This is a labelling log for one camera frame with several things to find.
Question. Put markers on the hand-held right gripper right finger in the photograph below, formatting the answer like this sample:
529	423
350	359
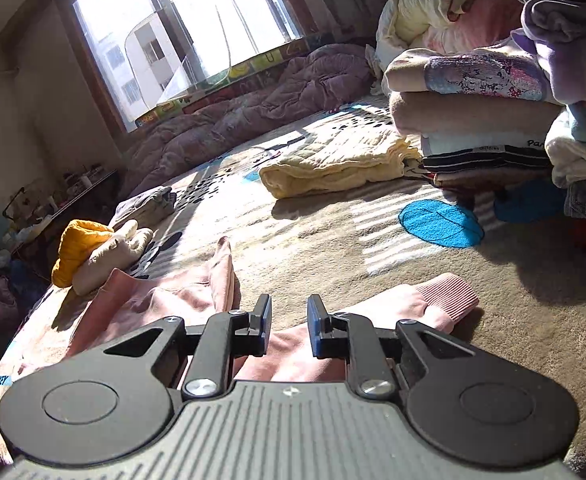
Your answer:
315	331

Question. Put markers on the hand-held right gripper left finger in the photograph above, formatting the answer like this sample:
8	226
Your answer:
265	320

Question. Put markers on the pink pants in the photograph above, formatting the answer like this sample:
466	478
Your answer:
138	305

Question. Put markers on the stack of folded clothes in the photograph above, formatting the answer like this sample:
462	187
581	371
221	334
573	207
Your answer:
473	110

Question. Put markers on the printed cartoon blanket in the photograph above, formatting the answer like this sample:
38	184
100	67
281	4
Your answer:
323	240

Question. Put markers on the grey folded garment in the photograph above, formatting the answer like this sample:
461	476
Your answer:
148	205

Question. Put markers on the pale yellow folded blanket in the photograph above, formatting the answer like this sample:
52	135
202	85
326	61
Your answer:
333	165

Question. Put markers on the beige folded garment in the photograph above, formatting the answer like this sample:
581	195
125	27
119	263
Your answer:
103	266

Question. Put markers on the yellow towel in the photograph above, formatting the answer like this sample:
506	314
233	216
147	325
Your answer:
75	247

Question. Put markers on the purple quilt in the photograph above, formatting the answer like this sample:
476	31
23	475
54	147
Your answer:
253	97

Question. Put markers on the cluttered side table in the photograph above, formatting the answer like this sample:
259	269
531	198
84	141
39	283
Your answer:
73	191

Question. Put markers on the window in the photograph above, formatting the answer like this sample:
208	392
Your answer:
198	10

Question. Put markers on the cream crumpled duvet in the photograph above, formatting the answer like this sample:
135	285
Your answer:
433	0

